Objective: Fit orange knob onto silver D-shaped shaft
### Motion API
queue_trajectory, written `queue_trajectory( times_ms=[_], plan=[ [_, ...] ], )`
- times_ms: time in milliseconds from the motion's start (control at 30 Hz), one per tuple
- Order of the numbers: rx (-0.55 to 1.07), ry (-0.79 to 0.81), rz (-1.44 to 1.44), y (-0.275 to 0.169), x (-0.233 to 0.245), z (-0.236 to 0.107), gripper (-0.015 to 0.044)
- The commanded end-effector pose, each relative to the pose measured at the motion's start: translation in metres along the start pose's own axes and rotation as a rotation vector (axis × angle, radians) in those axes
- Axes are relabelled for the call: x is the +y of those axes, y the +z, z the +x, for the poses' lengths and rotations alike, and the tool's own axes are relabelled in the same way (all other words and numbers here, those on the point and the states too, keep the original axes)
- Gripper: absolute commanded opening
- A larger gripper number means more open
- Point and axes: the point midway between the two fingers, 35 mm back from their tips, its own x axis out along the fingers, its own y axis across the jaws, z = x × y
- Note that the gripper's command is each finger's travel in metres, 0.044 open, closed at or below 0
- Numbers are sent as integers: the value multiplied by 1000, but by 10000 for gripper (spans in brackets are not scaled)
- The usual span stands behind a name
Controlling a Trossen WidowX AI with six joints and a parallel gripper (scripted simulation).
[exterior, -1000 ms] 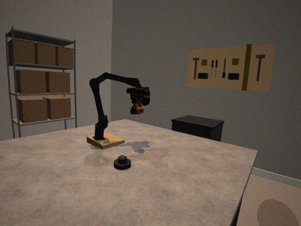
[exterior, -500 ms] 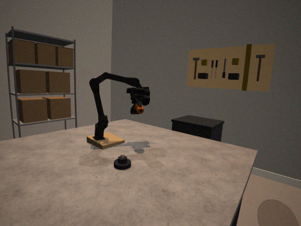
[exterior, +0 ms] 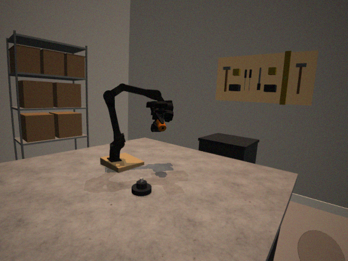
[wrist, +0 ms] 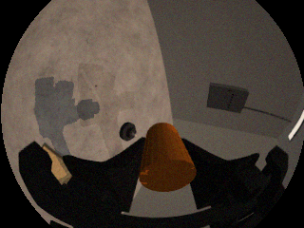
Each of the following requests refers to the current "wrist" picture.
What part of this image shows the orange tapered knob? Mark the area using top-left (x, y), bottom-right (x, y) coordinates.
top-left (138, 122), bottom-right (197, 193)

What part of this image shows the black round pedestal with silver shaft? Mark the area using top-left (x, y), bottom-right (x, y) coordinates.
top-left (119, 122), bottom-right (137, 141)

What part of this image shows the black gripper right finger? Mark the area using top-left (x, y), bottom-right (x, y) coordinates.
top-left (181, 138), bottom-right (259, 210)

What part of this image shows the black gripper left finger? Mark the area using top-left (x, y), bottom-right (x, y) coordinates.
top-left (62, 137), bottom-right (144, 213)

